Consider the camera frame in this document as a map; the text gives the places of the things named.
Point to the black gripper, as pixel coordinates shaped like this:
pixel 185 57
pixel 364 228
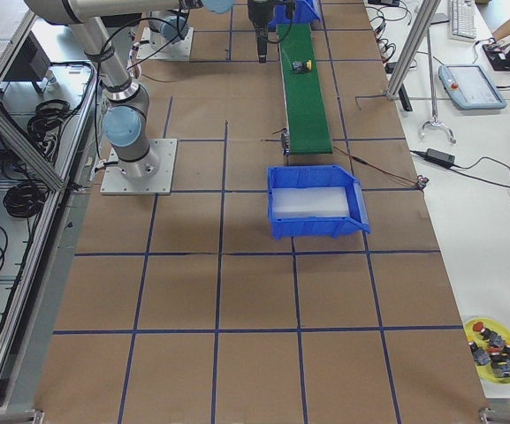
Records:
pixel 258 13

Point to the yellow push button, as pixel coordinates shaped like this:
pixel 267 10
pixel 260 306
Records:
pixel 300 67

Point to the yellow plate of buttons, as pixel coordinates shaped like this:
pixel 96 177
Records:
pixel 489 344

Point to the blue left plastic bin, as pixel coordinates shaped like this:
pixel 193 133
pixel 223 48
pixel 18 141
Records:
pixel 306 11

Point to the blue plastic bin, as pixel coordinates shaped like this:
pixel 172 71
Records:
pixel 306 11
pixel 318 176

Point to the green conveyor belt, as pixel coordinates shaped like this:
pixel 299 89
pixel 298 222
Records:
pixel 306 130

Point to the white foam pad right bin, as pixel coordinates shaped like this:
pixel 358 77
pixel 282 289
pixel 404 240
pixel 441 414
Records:
pixel 309 202

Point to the blue right plastic bin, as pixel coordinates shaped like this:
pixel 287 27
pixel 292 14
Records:
pixel 318 176

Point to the silver reach grabber tool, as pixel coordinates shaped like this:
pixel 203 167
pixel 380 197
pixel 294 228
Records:
pixel 434 123

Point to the white keyboard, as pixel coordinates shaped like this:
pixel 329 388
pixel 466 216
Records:
pixel 462 20

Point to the teach pendant tablet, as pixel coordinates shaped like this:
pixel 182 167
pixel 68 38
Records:
pixel 470 87

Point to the black power adapter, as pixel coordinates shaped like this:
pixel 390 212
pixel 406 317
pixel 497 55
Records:
pixel 439 158

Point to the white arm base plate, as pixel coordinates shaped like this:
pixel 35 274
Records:
pixel 151 175
pixel 155 47

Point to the aluminium profile post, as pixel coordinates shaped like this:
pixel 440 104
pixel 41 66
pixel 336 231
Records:
pixel 411 45

